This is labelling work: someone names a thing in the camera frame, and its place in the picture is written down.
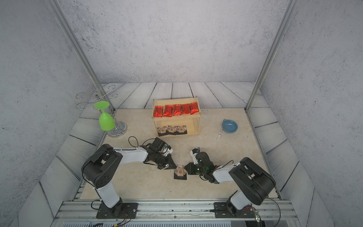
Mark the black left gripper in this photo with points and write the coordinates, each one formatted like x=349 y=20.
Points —
x=168 y=165

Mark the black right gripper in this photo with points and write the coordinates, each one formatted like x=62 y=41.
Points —
x=190 y=170

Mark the black floral tea bag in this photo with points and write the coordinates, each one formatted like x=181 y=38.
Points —
x=162 y=131
x=182 y=129
x=171 y=130
x=180 y=173

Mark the red tea bag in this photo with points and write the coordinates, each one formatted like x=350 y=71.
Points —
x=158 y=111
x=194 y=108
x=177 y=110
x=168 y=111
x=185 y=109

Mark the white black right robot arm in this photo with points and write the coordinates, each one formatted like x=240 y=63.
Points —
x=254 y=183

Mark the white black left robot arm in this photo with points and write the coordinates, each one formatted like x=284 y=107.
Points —
x=99 y=169

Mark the wooden two-tier shelf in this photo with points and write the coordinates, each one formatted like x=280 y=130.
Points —
x=192 y=121

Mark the blue ceramic bowl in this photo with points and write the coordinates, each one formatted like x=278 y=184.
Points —
x=229 y=126

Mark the green plastic wine glass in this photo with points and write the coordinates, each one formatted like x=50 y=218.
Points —
x=106 y=121

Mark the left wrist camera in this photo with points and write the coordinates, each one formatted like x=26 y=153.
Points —
x=166 y=150

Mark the silver wire glass rack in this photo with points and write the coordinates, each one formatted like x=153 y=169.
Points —
x=88 y=110

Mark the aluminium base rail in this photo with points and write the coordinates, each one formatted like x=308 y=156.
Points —
x=175 y=213

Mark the right aluminium frame post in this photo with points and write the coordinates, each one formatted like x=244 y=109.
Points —
x=274 y=47

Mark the aluminium frame post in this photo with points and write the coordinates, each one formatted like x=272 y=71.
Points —
x=55 y=8
x=274 y=47

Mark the left aluminium frame post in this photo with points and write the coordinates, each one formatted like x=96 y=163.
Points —
x=55 y=8

